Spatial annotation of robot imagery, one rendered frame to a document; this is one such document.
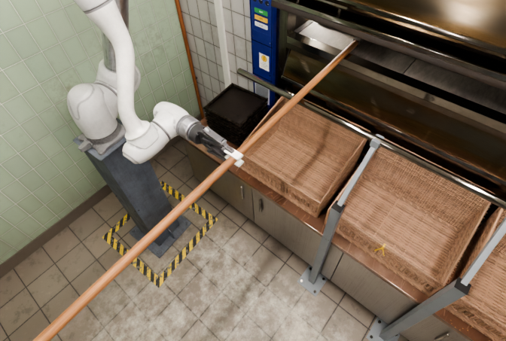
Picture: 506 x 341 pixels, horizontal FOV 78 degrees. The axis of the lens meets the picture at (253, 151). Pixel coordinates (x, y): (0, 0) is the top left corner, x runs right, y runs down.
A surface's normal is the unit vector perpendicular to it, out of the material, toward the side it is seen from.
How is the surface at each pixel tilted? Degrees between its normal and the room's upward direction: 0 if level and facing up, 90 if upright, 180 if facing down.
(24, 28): 90
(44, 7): 90
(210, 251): 0
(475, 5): 70
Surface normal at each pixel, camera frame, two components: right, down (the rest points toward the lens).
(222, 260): -0.04, -0.63
